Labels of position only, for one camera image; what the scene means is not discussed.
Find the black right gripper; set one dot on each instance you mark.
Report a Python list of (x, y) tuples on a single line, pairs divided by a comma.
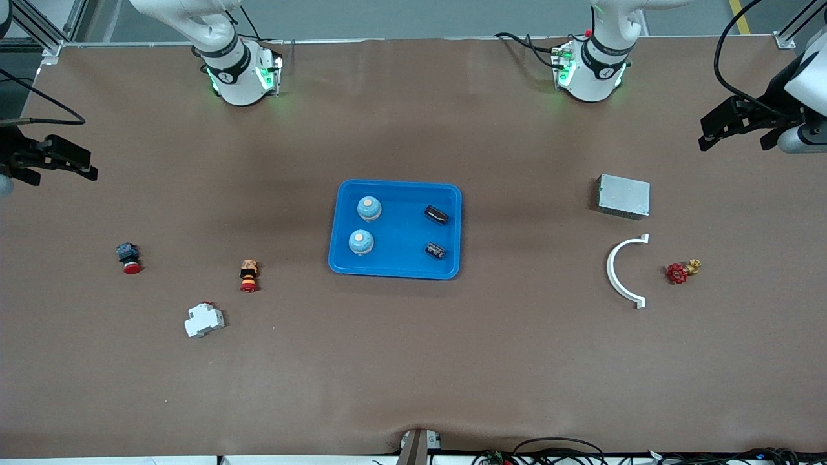
[(14, 154)]

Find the white curved plastic bracket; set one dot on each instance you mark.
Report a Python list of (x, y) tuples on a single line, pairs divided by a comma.
[(609, 268)]

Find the metal table edge bracket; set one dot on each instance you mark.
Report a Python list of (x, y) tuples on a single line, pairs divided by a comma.
[(417, 447)]

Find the aluminium frame profile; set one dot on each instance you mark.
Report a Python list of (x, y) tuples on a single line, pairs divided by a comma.
[(39, 29), (785, 40)]

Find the red push button switch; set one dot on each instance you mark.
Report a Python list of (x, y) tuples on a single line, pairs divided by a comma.
[(129, 257)]

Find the short black cylindrical capacitor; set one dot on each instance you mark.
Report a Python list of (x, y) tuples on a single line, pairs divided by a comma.
[(435, 250)]

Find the brown table cover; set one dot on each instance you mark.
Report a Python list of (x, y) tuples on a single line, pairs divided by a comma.
[(413, 361)]

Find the orange red emergency stop button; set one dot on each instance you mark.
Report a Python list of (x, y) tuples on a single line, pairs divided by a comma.
[(249, 274)]

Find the red handwheel brass valve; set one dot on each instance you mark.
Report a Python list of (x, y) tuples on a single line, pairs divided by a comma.
[(677, 274)]

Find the blue plastic tray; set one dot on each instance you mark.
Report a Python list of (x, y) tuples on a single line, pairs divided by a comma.
[(400, 258)]

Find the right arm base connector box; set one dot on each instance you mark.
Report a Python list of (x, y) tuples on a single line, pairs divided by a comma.
[(270, 71)]

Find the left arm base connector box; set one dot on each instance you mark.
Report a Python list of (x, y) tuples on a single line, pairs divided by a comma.
[(563, 64)]

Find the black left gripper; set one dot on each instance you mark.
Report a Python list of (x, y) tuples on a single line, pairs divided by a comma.
[(773, 108)]

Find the blue dome desk bell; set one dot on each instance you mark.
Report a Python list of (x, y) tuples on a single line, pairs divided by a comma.
[(361, 242), (369, 208)]

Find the grey metal power supply box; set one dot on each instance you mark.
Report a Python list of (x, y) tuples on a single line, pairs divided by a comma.
[(623, 196)]

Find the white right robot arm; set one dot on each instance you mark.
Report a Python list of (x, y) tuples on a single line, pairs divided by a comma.
[(239, 77)]

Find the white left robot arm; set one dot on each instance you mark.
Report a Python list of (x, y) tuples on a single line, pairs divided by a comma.
[(591, 81)]

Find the white circuit breaker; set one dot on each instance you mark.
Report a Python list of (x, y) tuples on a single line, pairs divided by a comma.
[(203, 321)]

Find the long dark cylindrical capacitor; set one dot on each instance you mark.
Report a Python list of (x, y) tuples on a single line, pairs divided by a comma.
[(436, 214)]

